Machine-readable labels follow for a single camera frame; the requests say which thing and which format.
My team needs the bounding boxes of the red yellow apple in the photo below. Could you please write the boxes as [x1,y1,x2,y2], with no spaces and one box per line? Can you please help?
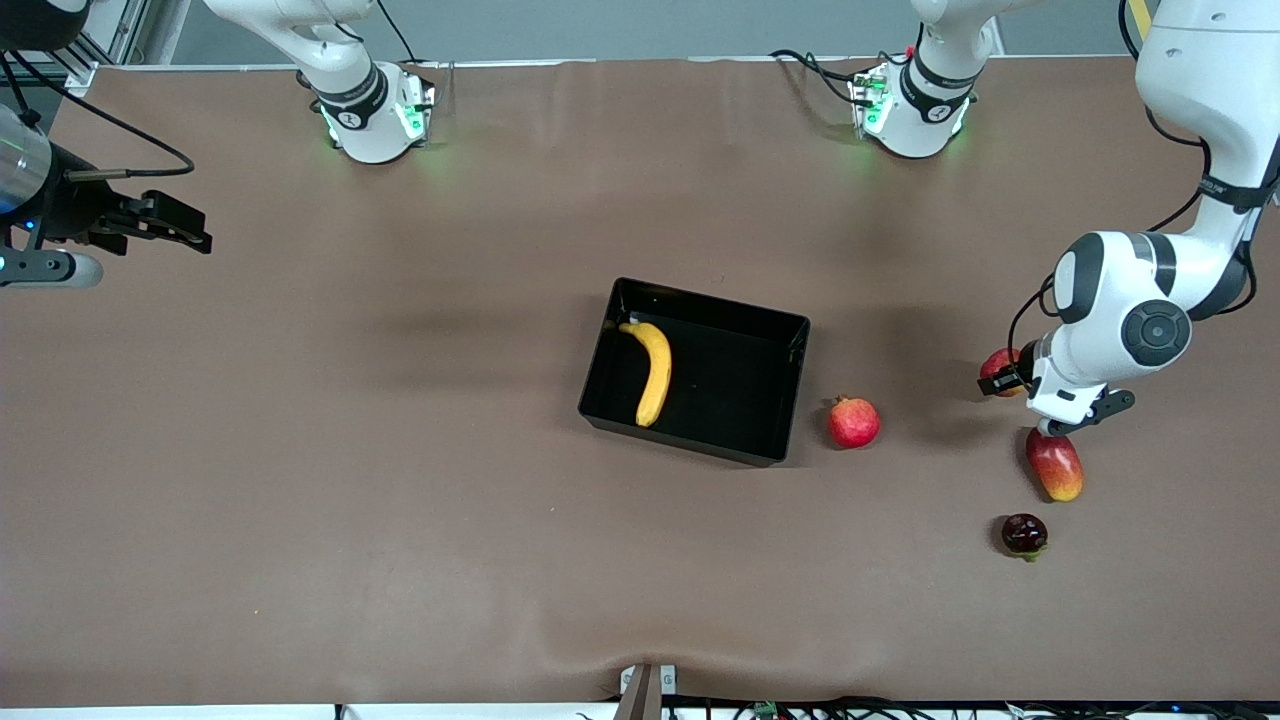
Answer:
[980,347,1025,398]

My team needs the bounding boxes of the black plastic box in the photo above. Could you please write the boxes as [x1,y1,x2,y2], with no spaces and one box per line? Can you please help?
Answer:
[578,277,812,469]

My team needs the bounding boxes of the yellow banana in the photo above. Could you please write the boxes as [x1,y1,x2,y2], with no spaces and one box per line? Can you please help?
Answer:
[618,321,674,429]

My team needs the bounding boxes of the red yellow mango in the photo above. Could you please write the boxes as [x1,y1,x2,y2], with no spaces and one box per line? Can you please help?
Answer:
[1025,427,1085,503]

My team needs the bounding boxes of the dark purple mangosteen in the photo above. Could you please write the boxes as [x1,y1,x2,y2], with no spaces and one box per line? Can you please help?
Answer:
[1001,513,1050,562]

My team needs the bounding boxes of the red pomegranate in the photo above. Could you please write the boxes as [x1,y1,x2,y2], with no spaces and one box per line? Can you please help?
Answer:
[826,394,882,451]

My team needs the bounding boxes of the brown table cover mat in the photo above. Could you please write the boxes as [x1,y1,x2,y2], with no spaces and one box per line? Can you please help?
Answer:
[0,55,1280,707]

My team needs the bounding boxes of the aluminium profile frame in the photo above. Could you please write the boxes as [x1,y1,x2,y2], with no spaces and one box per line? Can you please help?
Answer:
[60,0,151,71]

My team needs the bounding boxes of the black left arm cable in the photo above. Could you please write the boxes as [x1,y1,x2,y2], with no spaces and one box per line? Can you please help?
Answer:
[1008,0,1261,353]

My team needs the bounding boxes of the black right arm base cable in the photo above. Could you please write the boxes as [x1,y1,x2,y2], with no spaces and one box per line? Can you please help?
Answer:
[376,0,421,67]

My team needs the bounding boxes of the black left arm base cables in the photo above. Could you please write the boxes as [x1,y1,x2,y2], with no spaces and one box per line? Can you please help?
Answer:
[768,48,863,106]

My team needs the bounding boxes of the grey bracket with brown post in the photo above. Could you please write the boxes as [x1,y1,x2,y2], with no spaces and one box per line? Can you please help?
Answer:
[615,662,679,720]

